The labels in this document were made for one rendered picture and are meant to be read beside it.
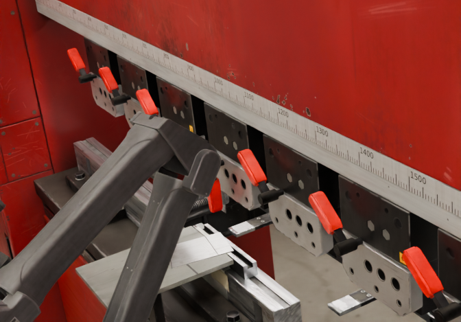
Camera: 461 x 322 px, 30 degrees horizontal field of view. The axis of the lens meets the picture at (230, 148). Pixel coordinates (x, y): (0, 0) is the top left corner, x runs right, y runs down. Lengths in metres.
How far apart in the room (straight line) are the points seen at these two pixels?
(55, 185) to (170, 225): 1.18
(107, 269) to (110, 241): 0.37
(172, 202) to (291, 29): 0.31
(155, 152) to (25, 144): 1.25
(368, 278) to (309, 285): 2.21
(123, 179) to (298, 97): 0.28
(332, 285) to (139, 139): 2.25
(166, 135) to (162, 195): 0.10
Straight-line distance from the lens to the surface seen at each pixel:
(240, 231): 1.78
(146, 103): 1.69
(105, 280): 1.70
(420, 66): 1.00
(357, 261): 1.24
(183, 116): 1.63
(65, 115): 2.48
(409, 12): 1.00
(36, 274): 1.19
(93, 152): 2.36
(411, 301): 1.17
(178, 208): 1.29
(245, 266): 1.67
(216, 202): 1.53
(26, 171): 2.49
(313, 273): 3.50
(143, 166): 1.24
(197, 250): 1.73
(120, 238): 2.10
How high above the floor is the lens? 1.86
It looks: 23 degrees down
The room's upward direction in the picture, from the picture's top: 7 degrees counter-clockwise
